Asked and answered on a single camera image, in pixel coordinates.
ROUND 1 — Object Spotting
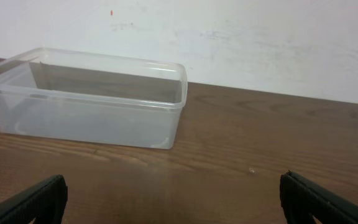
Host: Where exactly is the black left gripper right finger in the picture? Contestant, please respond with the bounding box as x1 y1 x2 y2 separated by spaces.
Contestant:
280 171 358 224

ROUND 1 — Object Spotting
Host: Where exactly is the clear plastic container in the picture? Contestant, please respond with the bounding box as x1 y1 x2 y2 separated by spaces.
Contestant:
0 48 188 149

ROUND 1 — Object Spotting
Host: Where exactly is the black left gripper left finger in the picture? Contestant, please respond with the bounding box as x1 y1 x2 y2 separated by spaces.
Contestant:
0 174 68 224

